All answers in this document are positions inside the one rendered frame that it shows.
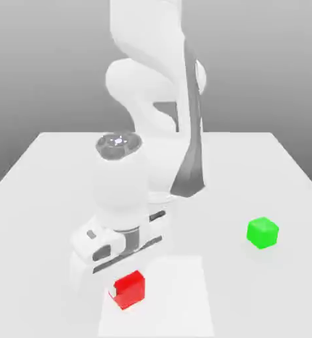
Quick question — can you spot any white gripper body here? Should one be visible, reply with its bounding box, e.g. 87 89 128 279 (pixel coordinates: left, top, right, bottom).
69 232 174 297

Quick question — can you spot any small red cube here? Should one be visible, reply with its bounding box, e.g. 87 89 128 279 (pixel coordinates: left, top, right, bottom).
107 269 146 311

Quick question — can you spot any small green cube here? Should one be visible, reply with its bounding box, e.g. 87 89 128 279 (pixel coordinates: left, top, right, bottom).
246 216 280 250

